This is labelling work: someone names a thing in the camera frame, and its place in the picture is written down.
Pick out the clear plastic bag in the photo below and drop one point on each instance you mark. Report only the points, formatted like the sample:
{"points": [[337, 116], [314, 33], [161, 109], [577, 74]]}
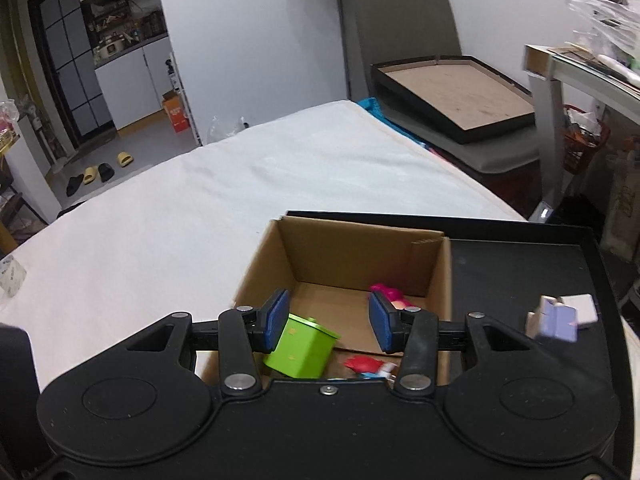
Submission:
{"points": [[610, 20]]}

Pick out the grey chair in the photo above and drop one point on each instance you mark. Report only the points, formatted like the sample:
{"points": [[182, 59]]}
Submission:
{"points": [[400, 20]]}

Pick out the red basket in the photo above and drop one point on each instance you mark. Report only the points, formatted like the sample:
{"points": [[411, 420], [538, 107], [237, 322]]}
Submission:
{"points": [[582, 150]]}

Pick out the white cabinet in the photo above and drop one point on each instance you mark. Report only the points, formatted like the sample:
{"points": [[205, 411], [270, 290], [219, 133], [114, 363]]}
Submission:
{"points": [[130, 75]]}

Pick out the brown cardboard box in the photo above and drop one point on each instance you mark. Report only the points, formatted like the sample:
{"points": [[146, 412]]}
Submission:
{"points": [[350, 260]]}

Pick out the yellow slipper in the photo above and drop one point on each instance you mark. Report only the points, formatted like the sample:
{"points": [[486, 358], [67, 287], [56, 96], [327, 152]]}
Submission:
{"points": [[125, 159], [90, 176]]}

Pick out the black slipper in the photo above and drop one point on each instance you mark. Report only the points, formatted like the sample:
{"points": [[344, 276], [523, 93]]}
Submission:
{"points": [[75, 185], [106, 172]]}

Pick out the white remote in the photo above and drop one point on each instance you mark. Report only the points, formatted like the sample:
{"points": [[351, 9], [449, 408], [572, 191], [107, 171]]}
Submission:
{"points": [[615, 63]]}

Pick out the red and blue figure toy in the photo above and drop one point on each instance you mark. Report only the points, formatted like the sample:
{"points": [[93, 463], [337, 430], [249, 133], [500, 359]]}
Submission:
{"points": [[360, 362]]}

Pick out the white charger plug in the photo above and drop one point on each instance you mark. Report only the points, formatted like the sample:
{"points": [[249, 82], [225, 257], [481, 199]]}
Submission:
{"points": [[582, 310]]}

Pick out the black framed board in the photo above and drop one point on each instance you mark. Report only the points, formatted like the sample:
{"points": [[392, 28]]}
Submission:
{"points": [[455, 95]]}

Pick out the black grid sliding door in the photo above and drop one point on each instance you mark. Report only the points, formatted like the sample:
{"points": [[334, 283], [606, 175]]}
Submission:
{"points": [[65, 60]]}

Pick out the lavender cube toy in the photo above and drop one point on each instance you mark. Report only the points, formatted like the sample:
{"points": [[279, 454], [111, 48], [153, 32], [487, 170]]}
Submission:
{"points": [[555, 322]]}

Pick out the clear plastic packet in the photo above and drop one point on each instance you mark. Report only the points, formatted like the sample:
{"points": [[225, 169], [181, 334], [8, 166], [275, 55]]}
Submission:
{"points": [[10, 275]]}

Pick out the pink bear toy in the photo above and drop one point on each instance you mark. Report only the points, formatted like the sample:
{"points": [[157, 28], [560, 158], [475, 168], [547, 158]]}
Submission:
{"points": [[387, 291]]}

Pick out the teal cloth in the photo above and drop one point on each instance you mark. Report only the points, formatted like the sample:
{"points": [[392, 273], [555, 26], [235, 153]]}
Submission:
{"points": [[372, 109]]}

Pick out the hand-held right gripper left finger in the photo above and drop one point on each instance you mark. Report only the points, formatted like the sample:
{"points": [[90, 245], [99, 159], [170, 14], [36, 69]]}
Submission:
{"points": [[277, 320]]}

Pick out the grey desk with black mat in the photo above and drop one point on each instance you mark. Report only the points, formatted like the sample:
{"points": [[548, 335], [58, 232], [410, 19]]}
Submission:
{"points": [[545, 110]]}

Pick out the green hexagonal box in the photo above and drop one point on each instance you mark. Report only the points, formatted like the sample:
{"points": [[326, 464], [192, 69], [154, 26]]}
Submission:
{"points": [[300, 350]]}

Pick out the black tray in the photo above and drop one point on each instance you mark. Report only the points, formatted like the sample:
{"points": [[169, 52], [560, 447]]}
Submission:
{"points": [[500, 280]]}

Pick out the white tote bag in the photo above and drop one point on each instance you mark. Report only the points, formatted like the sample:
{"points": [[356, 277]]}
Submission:
{"points": [[622, 200]]}

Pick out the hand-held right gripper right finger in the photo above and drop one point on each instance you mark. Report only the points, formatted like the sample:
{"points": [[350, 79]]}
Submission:
{"points": [[382, 322]]}

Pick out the orange box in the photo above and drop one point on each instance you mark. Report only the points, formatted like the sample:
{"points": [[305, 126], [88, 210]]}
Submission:
{"points": [[176, 115]]}

